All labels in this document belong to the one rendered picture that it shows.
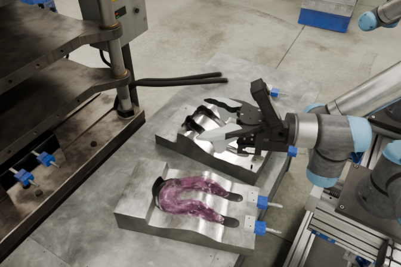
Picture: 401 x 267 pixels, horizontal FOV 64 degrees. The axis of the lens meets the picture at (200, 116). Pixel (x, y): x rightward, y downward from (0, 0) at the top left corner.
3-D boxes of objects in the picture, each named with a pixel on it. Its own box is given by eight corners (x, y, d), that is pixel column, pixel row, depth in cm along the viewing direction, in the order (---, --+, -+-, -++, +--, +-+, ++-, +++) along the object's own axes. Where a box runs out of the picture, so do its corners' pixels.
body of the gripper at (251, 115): (233, 154, 70) (290, 158, 69) (236, 121, 65) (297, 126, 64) (234, 133, 76) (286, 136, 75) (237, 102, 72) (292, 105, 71)
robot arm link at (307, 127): (320, 127, 64) (312, 105, 71) (296, 125, 64) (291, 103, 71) (312, 155, 68) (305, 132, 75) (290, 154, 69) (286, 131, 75)
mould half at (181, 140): (275, 146, 152) (280, 126, 143) (253, 186, 135) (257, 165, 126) (184, 111, 170) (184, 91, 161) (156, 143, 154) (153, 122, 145)
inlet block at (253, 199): (281, 204, 126) (283, 196, 122) (280, 216, 122) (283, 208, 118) (247, 198, 128) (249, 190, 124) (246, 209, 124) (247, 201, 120)
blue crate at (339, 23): (350, 21, 428) (355, 5, 413) (344, 34, 401) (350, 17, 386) (305, 11, 449) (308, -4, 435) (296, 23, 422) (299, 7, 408)
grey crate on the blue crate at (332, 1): (355, 6, 413) (359, -6, 403) (349, 18, 387) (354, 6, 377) (308, -4, 435) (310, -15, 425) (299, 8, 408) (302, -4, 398)
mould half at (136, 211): (258, 195, 132) (262, 178, 125) (252, 257, 113) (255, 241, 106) (142, 173, 140) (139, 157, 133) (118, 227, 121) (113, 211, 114)
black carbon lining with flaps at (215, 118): (260, 139, 146) (262, 124, 139) (245, 163, 135) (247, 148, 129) (193, 114, 159) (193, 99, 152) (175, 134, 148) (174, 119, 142)
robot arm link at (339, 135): (364, 163, 68) (378, 134, 63) (310, 158, 69) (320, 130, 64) (354, 136, 74) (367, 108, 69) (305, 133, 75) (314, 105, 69)
